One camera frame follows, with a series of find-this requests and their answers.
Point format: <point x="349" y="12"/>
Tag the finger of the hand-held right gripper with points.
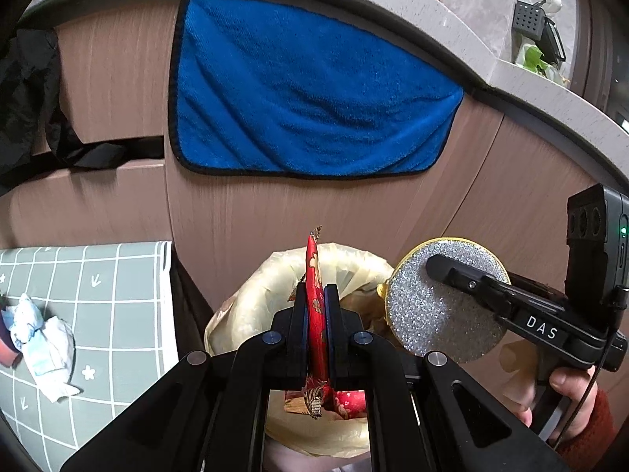
<point x="467" y="282"/>

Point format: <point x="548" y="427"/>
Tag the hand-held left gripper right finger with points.
<point x="334" y="334"/>

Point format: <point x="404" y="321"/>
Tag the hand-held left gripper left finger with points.
<point x="299" y="334"/>

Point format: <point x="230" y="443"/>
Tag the bin with yellow bag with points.
<point x="255" y="305"/>

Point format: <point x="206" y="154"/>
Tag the silver glitter round disc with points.
<point x="422" y="314"/>

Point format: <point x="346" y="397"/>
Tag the red foil wrapper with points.
<point x="313" y="275"/>

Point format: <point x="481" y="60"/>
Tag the person's right forearm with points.
<point x="597" y="432"/>

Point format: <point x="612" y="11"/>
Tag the person's right hand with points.
<point x="572" y="388"/>

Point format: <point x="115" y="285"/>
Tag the wooden kitchen cabinet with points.
<point x="245" y="206"/>

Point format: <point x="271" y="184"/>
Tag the bag of green vegetables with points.
<point x="538" y="61"/>

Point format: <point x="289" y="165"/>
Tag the black perforated utensil holder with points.
<point x="528" y="19"/>

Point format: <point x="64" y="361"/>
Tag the blue towel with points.
<point x="304" y="88"/>

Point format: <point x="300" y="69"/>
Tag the white utensil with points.
<point x="553" y="4"/>

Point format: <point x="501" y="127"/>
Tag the grey kitchen countertop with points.
<point x="442" y="19"/>

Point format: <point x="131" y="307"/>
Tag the black cloth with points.
<point x="29" y="98"/>

